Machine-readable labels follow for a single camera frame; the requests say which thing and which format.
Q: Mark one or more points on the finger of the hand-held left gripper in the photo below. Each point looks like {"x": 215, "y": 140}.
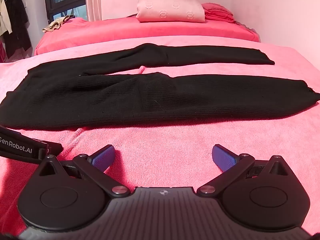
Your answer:
{"x": 55, "y": 148}

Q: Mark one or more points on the dark hanging clothes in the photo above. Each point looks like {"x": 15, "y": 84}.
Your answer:
{"x": 17, "y": 25}

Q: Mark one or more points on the red folded cloth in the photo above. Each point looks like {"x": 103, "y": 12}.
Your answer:
{"x": 217, "y": 13}

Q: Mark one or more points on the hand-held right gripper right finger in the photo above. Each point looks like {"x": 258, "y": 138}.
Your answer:
{"x": 222, "y": 156}

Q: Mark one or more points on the pink curtain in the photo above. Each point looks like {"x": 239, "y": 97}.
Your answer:
{"x": 93, "y": 0}

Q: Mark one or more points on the red bed sheet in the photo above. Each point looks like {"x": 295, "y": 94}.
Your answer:
{"x": 125, "y": 31}

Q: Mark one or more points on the pink embossed folded blanket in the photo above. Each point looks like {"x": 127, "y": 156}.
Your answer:
{"x": 170, "y": 8}

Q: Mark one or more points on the black knit pants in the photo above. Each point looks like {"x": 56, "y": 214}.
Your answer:
{"x": 100, "y": 97}

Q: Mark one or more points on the beige garment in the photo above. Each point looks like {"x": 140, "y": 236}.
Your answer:
{"x": 53, "y": 26}

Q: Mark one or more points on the white hanging garment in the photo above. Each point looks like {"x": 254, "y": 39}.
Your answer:
{"x": 5, "y": 17}

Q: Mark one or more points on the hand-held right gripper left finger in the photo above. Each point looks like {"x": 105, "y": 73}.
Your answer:
{"x": 103, "y": 156}

